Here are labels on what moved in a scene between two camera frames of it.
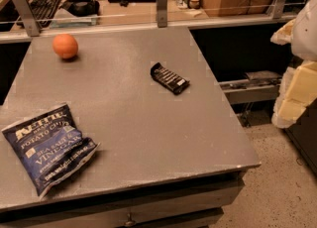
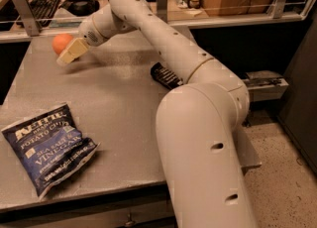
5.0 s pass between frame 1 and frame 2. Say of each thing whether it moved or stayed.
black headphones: stayed
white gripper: moved
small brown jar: stayed
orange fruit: stayed
